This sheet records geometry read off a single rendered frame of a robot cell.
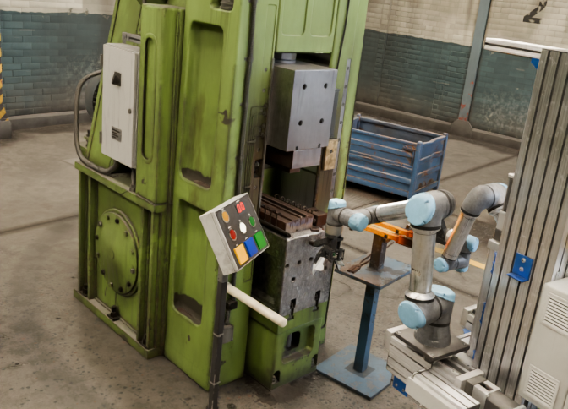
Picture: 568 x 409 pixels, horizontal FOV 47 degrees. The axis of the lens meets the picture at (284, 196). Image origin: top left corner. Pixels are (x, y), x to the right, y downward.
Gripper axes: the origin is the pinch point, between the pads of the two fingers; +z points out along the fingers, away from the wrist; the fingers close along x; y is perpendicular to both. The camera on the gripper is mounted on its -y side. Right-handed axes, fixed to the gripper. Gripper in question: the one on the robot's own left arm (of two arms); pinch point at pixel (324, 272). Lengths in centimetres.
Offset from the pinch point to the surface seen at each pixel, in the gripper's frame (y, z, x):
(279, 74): -58, -79, 5
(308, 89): -49, -73, 17
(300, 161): -49, -37, 17
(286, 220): -52, -5, 14
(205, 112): -85, -55, -20
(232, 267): -13.7, -3.6, -40.3
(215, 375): -32, 64, -33
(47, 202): -381, 93, -17
